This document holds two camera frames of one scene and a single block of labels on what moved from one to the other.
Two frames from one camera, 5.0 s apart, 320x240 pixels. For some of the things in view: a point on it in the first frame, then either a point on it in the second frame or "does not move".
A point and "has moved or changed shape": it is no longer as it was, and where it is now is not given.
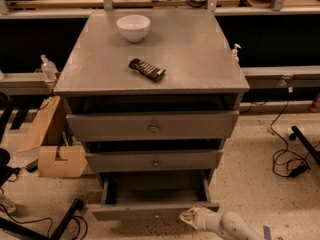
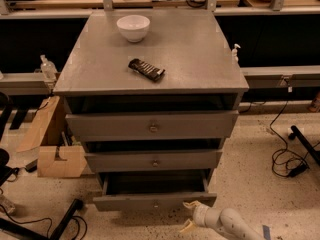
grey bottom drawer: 152,195 has moved or changed shape
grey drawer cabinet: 154,94 does not move
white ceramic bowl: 134,27 does not move
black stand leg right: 297,133 does not move
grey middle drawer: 157,161 does not move
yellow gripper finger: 189,215 to 192,205
